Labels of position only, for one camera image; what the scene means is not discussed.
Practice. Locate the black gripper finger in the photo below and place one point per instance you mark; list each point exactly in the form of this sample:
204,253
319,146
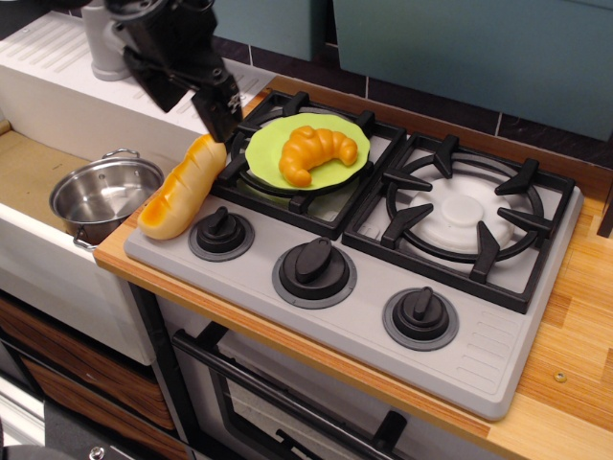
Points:
165,91
219,111

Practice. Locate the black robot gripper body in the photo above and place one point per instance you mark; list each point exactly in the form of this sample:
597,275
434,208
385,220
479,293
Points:
175,37

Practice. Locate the orange toy croissant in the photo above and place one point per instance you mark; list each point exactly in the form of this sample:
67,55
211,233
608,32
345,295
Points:
308,148

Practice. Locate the toy baguette bread loaf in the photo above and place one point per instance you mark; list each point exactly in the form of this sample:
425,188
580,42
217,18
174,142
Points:
172,211

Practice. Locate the light green plastic plate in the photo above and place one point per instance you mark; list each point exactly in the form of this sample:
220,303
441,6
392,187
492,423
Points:
265,148

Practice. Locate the white toy sink unit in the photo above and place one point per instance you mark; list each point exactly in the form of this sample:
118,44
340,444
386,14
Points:
57,116

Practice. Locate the small stainless steel pot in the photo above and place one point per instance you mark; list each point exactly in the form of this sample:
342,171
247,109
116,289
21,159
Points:
94,200

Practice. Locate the grey toy faucet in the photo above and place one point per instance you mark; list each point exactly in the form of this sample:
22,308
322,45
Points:
106,48

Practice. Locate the black left burner grate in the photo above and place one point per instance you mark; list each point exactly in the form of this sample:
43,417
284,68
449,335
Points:
322,212

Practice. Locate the black burner grate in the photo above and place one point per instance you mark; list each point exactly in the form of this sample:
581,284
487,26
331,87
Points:
322,212
468,220

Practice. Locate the left black stove knob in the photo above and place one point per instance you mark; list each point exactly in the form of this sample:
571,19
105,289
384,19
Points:
221,236

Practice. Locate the black stove knob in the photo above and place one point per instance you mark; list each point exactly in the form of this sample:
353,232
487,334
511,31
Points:
314,275
420,319
221,236

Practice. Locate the middle black stove knob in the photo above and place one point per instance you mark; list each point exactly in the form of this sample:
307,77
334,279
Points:
314,275

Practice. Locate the grey toy stove top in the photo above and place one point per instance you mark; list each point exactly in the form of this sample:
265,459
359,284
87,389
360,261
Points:
478,371

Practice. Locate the right black stove knob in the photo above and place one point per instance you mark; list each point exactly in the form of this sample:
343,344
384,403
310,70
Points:
420,319

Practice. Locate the black right burner grate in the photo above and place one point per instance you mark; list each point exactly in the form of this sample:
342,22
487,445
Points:
468,220

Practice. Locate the wooden drawer front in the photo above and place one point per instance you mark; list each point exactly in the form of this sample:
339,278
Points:
103,387

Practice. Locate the black oven door handle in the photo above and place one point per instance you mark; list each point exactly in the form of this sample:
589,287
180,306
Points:
378,448

